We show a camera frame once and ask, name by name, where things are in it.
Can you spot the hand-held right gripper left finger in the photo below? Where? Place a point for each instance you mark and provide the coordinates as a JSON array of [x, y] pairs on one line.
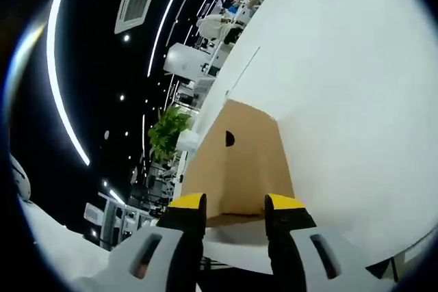
[[184, 244]]

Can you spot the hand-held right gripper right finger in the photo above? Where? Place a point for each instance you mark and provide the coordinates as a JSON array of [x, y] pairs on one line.
[[284, 247]]

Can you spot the brown cardboard shoe box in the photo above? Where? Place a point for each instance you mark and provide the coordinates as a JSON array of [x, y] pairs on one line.
[[250, 141]]

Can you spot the green plant in white pot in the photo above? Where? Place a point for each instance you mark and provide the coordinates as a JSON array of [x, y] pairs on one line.
[[167, 131]]

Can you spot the person's white and black shirt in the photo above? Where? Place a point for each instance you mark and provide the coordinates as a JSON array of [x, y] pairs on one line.
[[58, 247]]

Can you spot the long ceiling light strip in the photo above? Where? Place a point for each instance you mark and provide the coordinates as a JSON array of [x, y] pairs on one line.
[[167, 15], [56, 83]]

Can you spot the ceiling air conditioner unit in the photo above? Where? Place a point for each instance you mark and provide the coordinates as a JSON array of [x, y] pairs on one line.
[[136, 6]]

